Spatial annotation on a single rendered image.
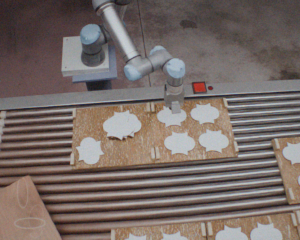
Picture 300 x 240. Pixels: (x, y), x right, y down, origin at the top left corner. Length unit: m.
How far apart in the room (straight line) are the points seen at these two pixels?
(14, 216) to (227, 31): 2.85
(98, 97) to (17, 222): 0.79
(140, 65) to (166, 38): 2.06
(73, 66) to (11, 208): 0.92
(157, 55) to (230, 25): 2.34
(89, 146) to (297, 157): 1.04
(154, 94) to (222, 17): 2.13
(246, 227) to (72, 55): 1.38
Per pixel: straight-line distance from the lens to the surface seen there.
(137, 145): 1.61
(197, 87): 1.83
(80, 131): 1.69
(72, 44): 2.11
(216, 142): 1.63
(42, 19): 3.90
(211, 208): 1.53
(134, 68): 1.37
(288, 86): 2.01
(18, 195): 1.51
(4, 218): 1.50
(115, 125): 1.63
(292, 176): 1.68
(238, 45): 3.48
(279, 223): 1.57
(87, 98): 1.82
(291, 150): 1.73
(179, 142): 1.61
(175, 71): 1.35
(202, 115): 1.70
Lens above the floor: 2.36
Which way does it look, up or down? 58 degrees down
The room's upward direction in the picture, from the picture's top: straight up
